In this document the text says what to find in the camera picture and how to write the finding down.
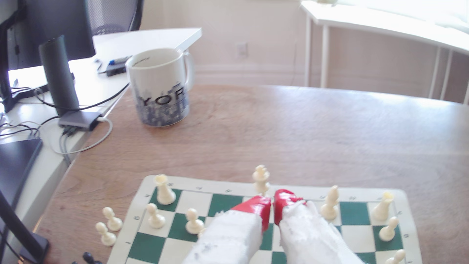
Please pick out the cream chess bishop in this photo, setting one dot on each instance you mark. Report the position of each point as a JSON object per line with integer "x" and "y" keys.
{"x": 329, "y": 205}

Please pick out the white skyline print mug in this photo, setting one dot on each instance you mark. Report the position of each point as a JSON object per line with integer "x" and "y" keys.
{"x": 161, "y": 88}

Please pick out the cream chess king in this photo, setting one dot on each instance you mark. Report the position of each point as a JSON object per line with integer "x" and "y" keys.
{"x": 261, "y": 179}

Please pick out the blue marker pen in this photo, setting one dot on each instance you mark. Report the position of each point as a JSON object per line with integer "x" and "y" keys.
{"x": 119, "y": 60}

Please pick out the green and cream chess mat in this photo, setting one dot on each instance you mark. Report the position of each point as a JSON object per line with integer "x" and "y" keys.
{"x": 227, "y": 203}

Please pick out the cream chess rook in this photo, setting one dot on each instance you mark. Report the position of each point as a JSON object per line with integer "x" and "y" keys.
{"x": 164, "y": 192}
{"x": 382, "y": 209}

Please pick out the white wall outlet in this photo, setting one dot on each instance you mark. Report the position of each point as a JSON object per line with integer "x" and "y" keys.
{"x": 241, "y": 50}

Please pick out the cream chess pawn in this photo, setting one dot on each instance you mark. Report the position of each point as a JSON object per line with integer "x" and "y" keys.
{"x": 106, "y": 236}
{"x": 396, "y": 257}
{"x": 155, "y": 218}
{"x": 113, "y": 221}
{"x": 388, "y": 231}
{"x": 194, "y": 223}

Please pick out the black mesh office chair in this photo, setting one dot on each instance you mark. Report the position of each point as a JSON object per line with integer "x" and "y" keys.
{"x": 110, "y": 16}

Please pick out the black camera stand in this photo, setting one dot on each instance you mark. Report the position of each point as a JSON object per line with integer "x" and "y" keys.
{"x": 25, "y": 238}

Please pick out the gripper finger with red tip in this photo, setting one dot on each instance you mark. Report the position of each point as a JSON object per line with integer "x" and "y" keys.
{"x": 231, "y": 234}
{"x": 307, "y": 234}

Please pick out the grey usb hub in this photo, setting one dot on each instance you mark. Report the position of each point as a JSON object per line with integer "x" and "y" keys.
{"x": 78, "y": 120}

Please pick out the dark cylindrical stand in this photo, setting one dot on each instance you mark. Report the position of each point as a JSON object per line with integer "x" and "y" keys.
{"x": 60, "y": 80}

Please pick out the white desk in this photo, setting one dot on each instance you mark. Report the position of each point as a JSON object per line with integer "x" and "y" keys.
{"x": 146, "y": 38}

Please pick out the white side table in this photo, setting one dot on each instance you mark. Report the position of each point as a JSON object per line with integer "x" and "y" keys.
{"x": 366, "y": 24}

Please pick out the black laptop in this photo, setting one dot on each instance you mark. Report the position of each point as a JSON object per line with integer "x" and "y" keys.
{"x": 14, "y": 165}

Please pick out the black computer monitor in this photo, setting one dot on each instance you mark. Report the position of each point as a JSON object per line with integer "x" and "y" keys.
{"x": 55, "y": 22}

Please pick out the black chess pawn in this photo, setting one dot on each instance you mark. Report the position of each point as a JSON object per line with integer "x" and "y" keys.
{"x": 89, "y": 258}

